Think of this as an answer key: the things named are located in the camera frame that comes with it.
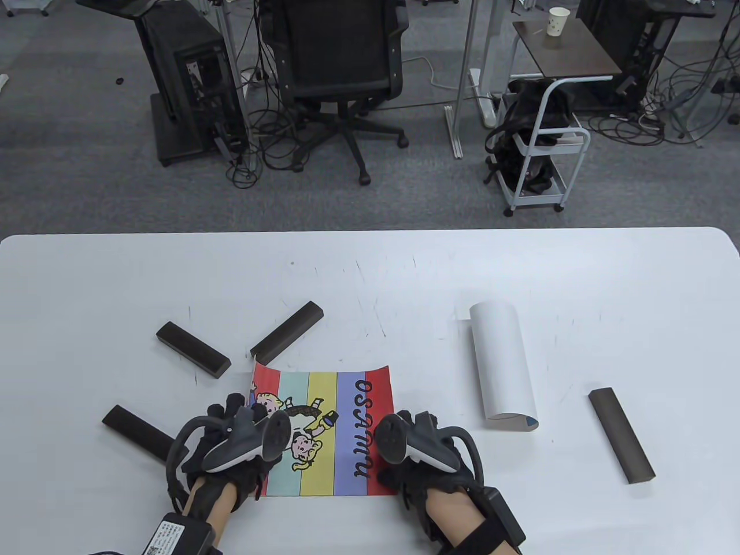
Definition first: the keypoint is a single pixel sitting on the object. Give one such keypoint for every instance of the green leaf print poster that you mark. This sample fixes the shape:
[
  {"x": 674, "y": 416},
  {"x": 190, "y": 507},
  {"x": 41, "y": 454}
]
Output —
[{"x": 500, "y": 358}]

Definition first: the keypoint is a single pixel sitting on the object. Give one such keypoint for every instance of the white desk leg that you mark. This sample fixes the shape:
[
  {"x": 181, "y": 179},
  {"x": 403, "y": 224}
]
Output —
[
  {"x": 485, "y": 104},
  {"x": 466, "y": 58}
]

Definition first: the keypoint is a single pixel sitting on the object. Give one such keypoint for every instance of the person's right forearm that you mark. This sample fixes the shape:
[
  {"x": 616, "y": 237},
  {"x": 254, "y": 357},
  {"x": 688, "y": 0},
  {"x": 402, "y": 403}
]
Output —
[{"x": 448, "y": 520}]

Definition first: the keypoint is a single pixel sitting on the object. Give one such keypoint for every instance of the grey desk leg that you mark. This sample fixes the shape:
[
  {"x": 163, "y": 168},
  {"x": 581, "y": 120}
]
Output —
[{"x": 231, "y": 58}]

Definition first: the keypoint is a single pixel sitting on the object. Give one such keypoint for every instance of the black computer tower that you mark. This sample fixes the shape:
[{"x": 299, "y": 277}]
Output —
[
  {"x": 613, "y": 34},
  {"x": 191, "y": 87}
]

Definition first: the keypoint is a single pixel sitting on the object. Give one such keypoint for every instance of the black bag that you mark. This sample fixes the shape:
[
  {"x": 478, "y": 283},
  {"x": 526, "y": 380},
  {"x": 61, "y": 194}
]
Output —
[{"x": 520, "y": 104}]

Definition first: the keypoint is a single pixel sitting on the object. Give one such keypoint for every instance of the grey handheld controller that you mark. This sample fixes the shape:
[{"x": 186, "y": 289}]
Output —
[
  {"x": 416, "y": 445},
  {"x": 243, "y": 448}
]

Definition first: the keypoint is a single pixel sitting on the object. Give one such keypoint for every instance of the black office chair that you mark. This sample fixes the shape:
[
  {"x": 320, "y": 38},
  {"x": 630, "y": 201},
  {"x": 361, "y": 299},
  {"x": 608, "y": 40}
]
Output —
[{"x": 341, "y": 52}]

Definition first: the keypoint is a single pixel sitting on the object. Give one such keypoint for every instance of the dark bar paperweight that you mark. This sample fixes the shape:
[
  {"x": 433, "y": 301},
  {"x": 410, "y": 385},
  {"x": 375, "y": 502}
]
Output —
[
  {"x": 133, "y": 428},
  {"x": 286, "y": 333},
  {"x": 193, "y": 350},
  {"x": 621, "y": 435}
]

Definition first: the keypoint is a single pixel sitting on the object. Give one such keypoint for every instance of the white rolling cart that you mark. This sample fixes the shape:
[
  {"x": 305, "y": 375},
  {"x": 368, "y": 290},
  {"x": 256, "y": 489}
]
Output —
[{"x": 555, "y": 149}]

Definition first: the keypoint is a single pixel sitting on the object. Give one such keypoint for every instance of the black labelled wrist box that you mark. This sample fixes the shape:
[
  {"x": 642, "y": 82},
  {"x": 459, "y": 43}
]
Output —
[{"x": 179, "y": 535}]

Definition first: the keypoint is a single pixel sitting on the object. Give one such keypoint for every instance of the person's left hand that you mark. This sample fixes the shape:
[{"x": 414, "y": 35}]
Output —
[{"x": 248, "y": 477}]

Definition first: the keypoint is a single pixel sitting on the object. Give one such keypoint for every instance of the person's right hand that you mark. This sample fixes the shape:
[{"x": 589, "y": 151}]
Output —
[{"x": 404, "y": 483}]

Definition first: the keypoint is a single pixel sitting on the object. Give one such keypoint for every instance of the white paper cup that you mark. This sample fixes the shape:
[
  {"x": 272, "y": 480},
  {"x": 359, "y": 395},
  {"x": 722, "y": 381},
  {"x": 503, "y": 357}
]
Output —
[{"x": 558, "y": 23}]

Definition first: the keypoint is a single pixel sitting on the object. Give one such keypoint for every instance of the brown side table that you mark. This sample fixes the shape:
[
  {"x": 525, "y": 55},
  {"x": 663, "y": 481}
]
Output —
[{"x": 569, "y": 55}]

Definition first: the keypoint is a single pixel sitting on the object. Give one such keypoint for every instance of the striped cartoon poster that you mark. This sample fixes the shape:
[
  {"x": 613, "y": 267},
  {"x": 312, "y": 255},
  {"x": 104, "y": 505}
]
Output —
[{"x": 324, "y": 404}]

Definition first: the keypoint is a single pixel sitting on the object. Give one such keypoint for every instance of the person's left forearm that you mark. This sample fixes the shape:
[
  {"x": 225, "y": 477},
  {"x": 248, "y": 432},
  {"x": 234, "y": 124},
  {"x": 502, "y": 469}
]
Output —
[{"x": 222, "y": 509}]

